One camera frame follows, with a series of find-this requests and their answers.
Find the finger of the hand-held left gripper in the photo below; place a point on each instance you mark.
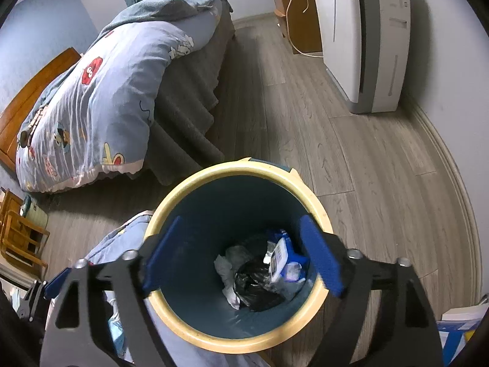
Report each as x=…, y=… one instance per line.
x=36, y=298

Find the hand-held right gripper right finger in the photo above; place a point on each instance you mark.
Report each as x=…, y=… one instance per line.
x=321, y=256

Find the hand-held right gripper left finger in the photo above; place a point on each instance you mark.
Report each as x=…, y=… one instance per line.
x=162, y=256

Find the yellow rimmed blue trash bin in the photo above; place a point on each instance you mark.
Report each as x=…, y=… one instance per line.
x=214, y=214

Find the blue white wrapper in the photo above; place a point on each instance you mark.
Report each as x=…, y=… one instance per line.
x=295, y=271

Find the white silver packet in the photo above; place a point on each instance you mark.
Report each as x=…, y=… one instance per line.
x=277, y=256

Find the wooden bedside table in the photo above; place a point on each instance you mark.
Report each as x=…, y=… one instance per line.
x=17, y=237

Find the crumpled white tissue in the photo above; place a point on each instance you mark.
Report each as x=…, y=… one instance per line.
x=226, y=273

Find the black plastic bag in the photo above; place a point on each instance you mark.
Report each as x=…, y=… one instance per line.
x=254, y=285

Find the teal lidded pale container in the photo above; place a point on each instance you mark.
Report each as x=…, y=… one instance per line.
x=36, y=216

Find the grey bed cover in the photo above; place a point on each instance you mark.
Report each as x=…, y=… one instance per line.
x=183, y=114

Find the blue white carton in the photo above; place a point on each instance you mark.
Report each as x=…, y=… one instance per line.
x=458, y=325

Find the bed with cartoon duvet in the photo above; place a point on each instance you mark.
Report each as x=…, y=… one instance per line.
x=103, y=103

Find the wooden headboard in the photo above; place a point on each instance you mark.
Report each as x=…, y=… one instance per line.
x=26, y=95

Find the white air purifier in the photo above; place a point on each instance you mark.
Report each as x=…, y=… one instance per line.
x=355, y=34

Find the wooden cabinet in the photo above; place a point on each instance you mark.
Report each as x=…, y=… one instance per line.
x=301, y=23

